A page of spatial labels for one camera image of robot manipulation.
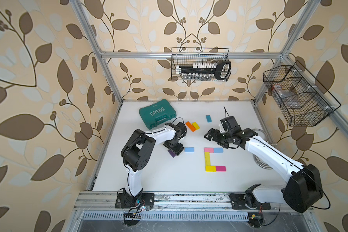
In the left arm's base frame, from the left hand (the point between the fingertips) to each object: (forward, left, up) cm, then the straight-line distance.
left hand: (173, 148), depth 93 cm
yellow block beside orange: (+19, -16, 0) cm, 25 cm away
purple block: (-6, 0, +6) cm, 8 cm away
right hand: (0, -22, +13) cm, 25 cm away
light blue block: (0, -11, 0) cm, 11 cm away
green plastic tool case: (+27, +12, +3) cm, 30 cm away
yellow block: (-13, -23, -1) cm, 26 cm away
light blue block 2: (-1, -29, +1) cm, 29 cm away
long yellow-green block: (-6, -22, -1) cm, 23 cm away
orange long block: (+19, -11, 0) cm, 22 cm away
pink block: (-1, -24, 0) cm, 24 cm away
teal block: (+25, -26, +1) cm, 36 cm away
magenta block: (-13, -29, +1) cm, 31 cm away
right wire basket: (+9, -68, +33) cm, 76 cm away
